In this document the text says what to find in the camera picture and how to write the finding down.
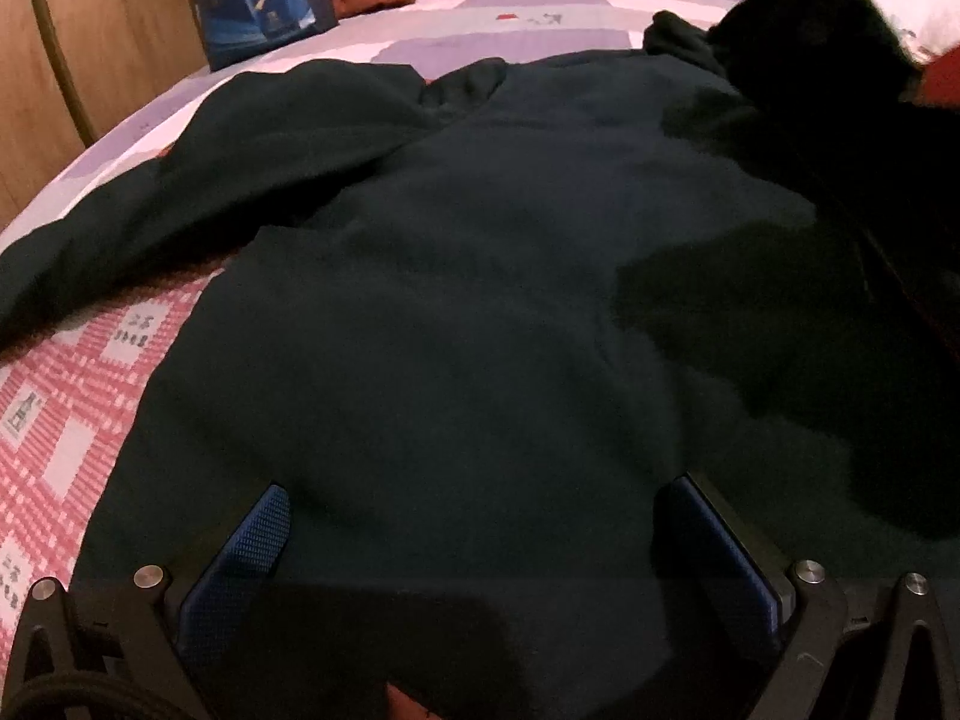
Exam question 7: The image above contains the purple patchwork bedsheet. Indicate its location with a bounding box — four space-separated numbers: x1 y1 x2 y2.
0 0 781 256

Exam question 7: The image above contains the blue printed bag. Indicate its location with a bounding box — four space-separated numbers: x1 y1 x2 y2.
174 0 338 73

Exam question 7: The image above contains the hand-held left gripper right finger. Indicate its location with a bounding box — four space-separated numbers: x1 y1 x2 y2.
654 471 960 720

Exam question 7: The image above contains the thin curved hoop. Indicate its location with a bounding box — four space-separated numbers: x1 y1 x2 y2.
21 0 97 145

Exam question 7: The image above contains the pink checked blanket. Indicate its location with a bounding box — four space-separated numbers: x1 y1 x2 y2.
0 270 226 661

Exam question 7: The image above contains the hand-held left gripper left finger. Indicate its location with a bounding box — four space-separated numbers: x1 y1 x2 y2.
0 484 293 720

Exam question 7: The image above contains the wooden wardrobe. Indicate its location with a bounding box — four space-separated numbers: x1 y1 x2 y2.
0 0 212 230

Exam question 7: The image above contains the dark green jacket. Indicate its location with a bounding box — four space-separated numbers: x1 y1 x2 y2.
0 0 960 720

